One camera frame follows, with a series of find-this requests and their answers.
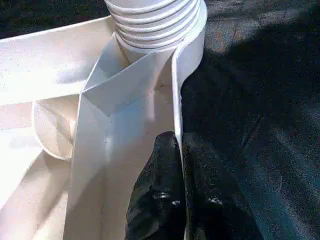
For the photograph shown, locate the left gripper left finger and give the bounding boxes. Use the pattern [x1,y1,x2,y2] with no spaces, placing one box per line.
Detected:
[126,131,186,240]

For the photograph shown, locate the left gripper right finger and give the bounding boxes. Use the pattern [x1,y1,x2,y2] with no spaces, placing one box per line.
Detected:
[182,132,263,240]

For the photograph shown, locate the white plastic table top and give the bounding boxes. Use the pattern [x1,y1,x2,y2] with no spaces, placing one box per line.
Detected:
[0,2,208,240]

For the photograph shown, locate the white plastic table leg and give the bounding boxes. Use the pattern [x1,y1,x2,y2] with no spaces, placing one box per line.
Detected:
[104,0,203,53]

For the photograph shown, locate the black work mat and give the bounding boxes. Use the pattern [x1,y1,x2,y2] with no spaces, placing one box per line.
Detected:
[0,0,320,240]

